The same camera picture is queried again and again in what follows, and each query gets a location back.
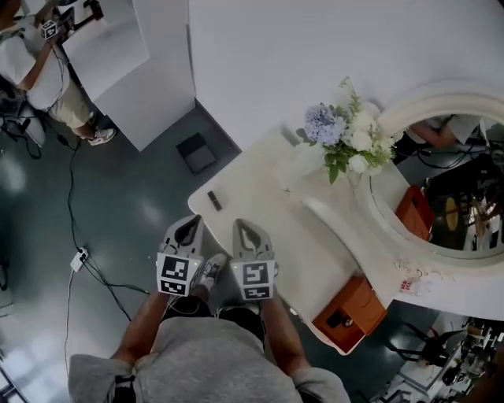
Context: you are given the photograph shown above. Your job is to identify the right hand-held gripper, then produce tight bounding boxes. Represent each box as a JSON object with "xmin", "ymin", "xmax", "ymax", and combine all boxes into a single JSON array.
[{"xmin": 230, "ymin": 218, "xmax": 280, "ymax": 301}]

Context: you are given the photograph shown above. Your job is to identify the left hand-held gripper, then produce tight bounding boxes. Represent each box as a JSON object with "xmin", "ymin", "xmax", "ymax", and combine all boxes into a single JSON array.
[{"xmin": 156, "ymin": 214, "xmax": 206, "ymax": 297}]

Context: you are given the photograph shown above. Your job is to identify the small black bar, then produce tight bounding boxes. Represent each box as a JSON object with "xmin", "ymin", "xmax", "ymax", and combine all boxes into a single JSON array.
[{"xmin": 206, "ymin": 190, "xmax": 224, "ymax": 213}]

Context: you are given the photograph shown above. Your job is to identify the orange wooden box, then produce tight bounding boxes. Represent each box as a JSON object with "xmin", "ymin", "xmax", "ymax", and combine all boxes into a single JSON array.
[{"xmin": 311, "ymin": 275, "xmax": 389, "ymax": 353}]

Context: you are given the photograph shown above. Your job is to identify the person's left forearm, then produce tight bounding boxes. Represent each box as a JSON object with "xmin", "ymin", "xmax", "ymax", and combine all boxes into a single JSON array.
[{"xmin": 109, "ymin": 290, "xmax": 176, "ymax": 363}]

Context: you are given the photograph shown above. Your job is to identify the person's right forearm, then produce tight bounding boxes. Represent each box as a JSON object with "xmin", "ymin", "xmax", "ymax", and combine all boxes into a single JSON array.
[{"xmin": 259, "ymin": 297, "xmax": 308, "ymax": 379}]

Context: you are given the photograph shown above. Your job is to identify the person's right shoe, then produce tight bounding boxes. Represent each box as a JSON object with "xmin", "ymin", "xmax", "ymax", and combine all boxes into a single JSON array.
[{"xmin": 215, "ymin": 303, "xmax": 263, "ymax": 316}]

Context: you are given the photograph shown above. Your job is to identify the person's black shorts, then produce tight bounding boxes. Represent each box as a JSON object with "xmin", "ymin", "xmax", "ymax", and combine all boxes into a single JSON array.
[{"xmin": 161, "ymin": 294, "xmax": 267, "ymax": 343}]

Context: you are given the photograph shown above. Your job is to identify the clear glass vase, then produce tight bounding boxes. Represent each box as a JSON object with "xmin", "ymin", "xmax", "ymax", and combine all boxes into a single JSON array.
[{"xmin": 291, "ymin": 140, "xmax": 328, "ymax": 178}]

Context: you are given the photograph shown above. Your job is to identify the white power strip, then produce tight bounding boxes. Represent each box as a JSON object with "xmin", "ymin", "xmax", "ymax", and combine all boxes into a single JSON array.
[{"xmin": 69, "ymin": 246, "xmax": 90, "ymax": 272}]

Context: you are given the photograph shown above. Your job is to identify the person's grey shirt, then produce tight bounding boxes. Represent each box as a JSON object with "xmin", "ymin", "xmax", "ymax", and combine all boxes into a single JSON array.
[{"xmin": 67, "ymin": 316, "xmax": 351, "ymax": 403}]

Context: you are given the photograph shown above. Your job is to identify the white and blue flower bouquet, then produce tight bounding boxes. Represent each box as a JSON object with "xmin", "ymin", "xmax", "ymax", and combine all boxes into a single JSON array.
[{"xmin": 295, "ymin": 76, "xmax": 397, "ymax": 185}]

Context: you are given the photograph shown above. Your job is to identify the clear plastic bottle red label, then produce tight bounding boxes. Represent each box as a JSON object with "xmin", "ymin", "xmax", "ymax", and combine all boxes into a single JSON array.
[{"xmin": 399, "ymin": 275, "xmax": 432, "ymax": 296}]

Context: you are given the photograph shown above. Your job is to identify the white partition panel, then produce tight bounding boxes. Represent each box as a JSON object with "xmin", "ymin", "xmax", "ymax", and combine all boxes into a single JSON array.
[{"xmin": 61, "ymin": 0, "xmax": 198, "ymax": 153}]

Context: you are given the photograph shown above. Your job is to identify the black floor cable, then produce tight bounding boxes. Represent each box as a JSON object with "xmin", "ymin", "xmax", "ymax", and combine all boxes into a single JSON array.
[{"xmin": 65, "ymin": 135, "xmax": 153, "ymax": 296}]

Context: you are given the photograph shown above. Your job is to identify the oval mirror white frame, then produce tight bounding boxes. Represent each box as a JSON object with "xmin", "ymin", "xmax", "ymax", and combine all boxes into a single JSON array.
[{"xmin": 354, "ymin": 80, "xmax": 504, "ymax": 272}]

